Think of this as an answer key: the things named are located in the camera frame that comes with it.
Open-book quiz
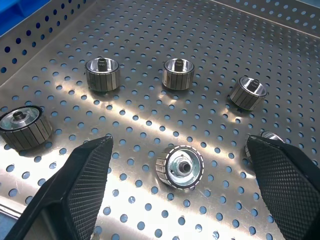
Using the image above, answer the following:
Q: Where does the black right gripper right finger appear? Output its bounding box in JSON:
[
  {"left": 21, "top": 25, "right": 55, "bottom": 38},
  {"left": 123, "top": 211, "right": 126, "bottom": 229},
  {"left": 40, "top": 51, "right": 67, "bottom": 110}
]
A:
[{"left": 245, "top": 134, "right": 320, "bottom": 240}]

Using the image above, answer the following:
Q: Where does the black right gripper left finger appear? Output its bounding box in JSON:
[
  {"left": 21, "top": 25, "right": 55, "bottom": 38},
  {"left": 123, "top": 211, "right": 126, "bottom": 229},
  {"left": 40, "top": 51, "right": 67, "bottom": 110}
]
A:
[{"left": 4, "top": 135, "right": 114, "bottom": 240}]

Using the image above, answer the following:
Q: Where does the metal rotor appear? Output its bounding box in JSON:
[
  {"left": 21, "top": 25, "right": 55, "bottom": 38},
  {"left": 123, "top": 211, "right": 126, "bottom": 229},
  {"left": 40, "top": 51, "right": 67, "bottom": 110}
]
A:
[
  {"left": 84, "top": 56, "right": 121, "bottom": 93},
  {"left": 0, "top": 105, "right": 53, "bottom": 151},
  {"left": 161, "top": 57, "right": 195, "bottom": 92},
  {"left": 228, "top": 76, "right": 267, "bottom": 111},
  {"left": 155, "top": 144, "right": 205, "bottom": 193},
  {"left": 243, "top": 130, "right": 286, "bottom": 163}
]

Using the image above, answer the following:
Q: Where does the blue compartment tray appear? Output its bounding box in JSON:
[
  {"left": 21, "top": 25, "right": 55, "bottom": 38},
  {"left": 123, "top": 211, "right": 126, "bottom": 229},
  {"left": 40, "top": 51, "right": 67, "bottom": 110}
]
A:
[{"left": 0, "top": 0, "right": 51, "bottom": 38}]

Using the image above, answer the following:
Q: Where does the perforated metal tray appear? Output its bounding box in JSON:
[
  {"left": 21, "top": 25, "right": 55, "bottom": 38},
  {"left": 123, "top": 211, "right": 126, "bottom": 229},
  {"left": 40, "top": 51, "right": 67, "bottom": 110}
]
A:
[{"left": 0, "top": 0, "right": 320, "bottom": 240}]

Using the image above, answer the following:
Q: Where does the blue plastic table cover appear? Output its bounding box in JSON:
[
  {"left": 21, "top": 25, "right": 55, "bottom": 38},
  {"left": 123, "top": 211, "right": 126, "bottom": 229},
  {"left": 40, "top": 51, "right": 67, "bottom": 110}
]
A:
[{"left": 0, "top": 211, "right": 18, "bottom": 240}]

